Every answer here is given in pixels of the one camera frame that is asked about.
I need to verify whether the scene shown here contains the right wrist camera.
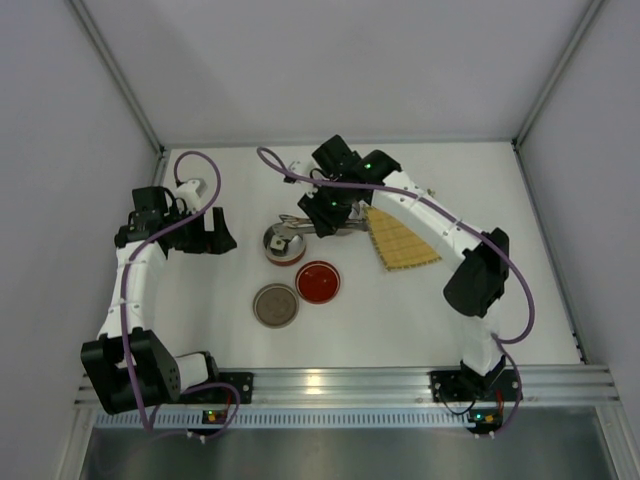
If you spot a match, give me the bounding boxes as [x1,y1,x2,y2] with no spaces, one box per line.
[284,159,315,183]

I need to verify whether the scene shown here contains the slotted cable duct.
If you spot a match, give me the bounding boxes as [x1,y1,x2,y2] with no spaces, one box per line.
[92,407,506,430]

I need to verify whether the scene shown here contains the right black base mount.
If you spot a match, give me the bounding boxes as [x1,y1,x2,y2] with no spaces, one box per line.
[428,369,522,405]

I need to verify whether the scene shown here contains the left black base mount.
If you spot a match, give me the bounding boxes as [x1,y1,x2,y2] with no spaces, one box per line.
[179,370,255,405]

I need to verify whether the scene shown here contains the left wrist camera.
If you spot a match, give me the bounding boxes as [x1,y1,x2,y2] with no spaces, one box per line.
[175,178,208,212]

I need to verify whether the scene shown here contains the beige round lid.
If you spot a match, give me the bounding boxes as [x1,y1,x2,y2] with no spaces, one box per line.
[252,283,299,329]

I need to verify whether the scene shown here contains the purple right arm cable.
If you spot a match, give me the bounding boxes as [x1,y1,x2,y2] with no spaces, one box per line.
[256,146,536,439]

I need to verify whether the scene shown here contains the red steel container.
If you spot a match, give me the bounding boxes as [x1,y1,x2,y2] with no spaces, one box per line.
[262,223,307,267]

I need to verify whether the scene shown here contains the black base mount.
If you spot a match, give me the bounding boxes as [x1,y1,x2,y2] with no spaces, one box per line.
[179,370,255,405]
[428,369,522,405]

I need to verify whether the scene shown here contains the bamboo mat tray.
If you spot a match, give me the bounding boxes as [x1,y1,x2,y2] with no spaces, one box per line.
[364,207,441,272]

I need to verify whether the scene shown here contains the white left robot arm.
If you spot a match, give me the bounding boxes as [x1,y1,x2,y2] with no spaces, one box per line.
[81,178,237,415]

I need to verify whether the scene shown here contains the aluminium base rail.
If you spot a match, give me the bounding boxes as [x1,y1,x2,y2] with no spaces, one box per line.
[247,364,620,408]

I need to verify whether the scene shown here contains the red round lid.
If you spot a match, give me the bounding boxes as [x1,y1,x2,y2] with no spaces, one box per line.
[294,260,342,305]

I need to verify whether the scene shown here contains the left aluminium frame post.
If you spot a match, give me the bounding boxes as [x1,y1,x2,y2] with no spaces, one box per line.
[65,0,165,155]

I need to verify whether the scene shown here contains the aluminium frame post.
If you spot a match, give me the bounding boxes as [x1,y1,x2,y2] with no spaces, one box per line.
[511,0,608,152]
[65,0,165,155]

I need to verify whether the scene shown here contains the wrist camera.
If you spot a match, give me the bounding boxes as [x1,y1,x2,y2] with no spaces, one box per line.
[284,159,315,183]
[175,178,208,212]

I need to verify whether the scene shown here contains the steel tongs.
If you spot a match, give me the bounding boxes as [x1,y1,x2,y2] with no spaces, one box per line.
[272,214,369,240]

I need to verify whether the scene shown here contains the right aluminium frame post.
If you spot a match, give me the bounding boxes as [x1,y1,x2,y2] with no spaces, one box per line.
[511,0,608,152]

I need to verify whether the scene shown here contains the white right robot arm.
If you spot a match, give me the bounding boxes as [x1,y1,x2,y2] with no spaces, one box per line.
[298,136,509,396]

